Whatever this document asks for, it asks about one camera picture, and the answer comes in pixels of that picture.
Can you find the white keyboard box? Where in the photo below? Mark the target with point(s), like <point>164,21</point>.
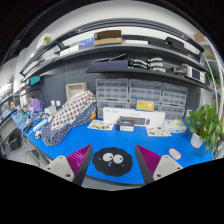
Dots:
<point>140,118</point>

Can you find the brown cardboard box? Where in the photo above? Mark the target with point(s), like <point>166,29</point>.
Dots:
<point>108,37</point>

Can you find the patterned fabric covered machine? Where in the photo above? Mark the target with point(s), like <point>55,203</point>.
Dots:
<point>77,111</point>

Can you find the colourful picture card right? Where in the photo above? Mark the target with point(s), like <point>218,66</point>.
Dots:
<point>157,132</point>

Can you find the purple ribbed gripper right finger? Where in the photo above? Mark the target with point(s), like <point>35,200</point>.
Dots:
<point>153,166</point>

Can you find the beige framed board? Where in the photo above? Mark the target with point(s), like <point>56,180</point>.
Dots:
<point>73,89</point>

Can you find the colourful picture card left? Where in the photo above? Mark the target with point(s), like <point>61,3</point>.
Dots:
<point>100,125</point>

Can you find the small black box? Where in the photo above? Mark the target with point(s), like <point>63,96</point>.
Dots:
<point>124,125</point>

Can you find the dark blue flat box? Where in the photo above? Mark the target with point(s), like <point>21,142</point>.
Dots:
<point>110,64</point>

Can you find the green potted plant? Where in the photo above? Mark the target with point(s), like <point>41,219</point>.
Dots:
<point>205,122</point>

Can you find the blue table mat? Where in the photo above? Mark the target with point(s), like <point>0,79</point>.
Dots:
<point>83,136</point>

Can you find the white packet box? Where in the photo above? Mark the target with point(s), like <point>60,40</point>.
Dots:
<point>174,126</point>

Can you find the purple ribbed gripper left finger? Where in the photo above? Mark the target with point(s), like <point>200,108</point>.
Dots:
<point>73,167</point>

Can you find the colourful picture card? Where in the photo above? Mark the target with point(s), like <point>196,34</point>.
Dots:
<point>100,125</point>
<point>157,132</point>

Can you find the yellow card box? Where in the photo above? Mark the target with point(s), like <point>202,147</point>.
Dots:
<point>145,105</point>

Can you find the grey drawer cabinet left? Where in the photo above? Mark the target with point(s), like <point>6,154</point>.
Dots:
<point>111,93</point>

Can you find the white appliance on shelf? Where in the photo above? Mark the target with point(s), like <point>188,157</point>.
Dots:
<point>195,74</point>

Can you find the dark metal shelf unit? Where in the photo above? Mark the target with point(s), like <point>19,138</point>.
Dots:
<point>48,56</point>

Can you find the black cartoon face mouse pad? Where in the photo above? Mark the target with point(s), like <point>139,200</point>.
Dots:
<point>112,161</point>

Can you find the grey drawer cabinet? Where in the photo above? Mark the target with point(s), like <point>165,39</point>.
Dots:
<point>111,93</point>
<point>142,89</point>
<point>173,101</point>

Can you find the grey drawer cabinet middle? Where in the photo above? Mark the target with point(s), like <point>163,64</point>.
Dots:
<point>142,89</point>

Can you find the purple bag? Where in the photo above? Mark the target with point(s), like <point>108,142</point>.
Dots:
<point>35,106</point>

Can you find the grey drawer cabinet right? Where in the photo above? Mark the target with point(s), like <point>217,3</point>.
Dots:
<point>173,101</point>

